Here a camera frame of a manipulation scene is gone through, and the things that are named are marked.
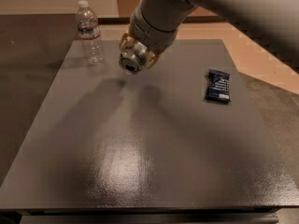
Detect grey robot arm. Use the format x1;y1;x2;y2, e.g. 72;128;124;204
119;0;299;75

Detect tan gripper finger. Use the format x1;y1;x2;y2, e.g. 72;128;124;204
119;27;135;51
146;49;161;69

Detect silver 7up soda can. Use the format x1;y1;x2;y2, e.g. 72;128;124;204
119;41;148;75

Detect dark blue snack packet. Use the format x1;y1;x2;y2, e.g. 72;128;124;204
206;69;231;104

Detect clear plastic water bottle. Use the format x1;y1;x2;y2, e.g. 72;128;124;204
76;0;104;66

